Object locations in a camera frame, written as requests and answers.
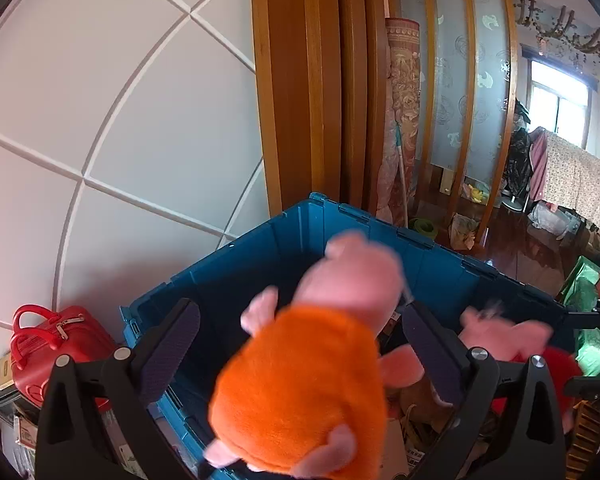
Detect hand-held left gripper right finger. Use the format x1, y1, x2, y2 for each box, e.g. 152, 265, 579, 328
402, 301, 567, 480

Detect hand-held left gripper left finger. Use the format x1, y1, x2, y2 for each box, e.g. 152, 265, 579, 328
34, 297, 202, 480

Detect pig plush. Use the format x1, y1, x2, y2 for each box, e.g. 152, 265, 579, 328
460, 305, 583, 436
202, 229, 426, 480

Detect blue plastic container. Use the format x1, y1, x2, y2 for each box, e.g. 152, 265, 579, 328
119, 191, 581, 480

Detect green bag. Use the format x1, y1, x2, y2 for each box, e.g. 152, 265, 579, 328
560, 255, 600, 378

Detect red hard-shell suitcase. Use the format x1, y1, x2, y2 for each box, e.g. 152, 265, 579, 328
10, 304, 118, 408

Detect paper bag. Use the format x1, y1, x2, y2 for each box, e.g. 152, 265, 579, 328
450, 212, 481, 251

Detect green round object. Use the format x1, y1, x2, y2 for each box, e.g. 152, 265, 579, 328
410, 217, 438, 241

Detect floral cloth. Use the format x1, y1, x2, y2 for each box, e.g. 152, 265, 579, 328
527, 127, 600, 233

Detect yellow green toy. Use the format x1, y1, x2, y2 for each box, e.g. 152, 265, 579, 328
462, 182, 491, 204

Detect small beige box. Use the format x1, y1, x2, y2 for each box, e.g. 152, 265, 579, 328
0, 357, 17, 391

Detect dark hanging clothes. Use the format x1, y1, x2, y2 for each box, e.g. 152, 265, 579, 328
502, 100, 533, 196

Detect dark gift box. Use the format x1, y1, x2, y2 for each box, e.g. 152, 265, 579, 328
0, 357, 41, 426

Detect mop pole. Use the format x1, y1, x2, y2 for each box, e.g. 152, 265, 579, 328
392, 125, 412, 226

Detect room window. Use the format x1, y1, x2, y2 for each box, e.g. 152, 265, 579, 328
527, 57, 593, 148

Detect frosted glass partition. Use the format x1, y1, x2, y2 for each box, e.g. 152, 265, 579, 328
395, 0, 521, 251

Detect rolled patterned carpet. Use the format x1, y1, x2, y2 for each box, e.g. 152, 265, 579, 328
377, 17, 423, 226

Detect artificial vine decoration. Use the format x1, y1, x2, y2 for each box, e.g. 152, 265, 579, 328
512, 0, 600, 68

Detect wooden partition frame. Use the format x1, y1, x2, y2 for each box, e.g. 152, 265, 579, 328
250, 0, 396, 216

